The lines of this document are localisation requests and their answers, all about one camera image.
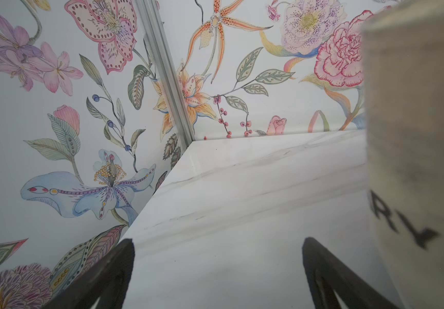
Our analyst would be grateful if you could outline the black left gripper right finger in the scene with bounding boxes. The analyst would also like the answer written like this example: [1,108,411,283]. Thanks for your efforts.
[302,238,396,308]

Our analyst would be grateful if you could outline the cream canvas tote bag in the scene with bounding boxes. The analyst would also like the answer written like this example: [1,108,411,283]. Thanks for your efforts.
[362,1,444,308]

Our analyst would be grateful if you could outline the aluminium corner post left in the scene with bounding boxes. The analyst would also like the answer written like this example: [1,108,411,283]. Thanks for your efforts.
[136,0,194,148]

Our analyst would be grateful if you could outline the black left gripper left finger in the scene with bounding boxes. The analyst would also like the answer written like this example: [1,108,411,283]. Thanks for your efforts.
[45,239,135,309]

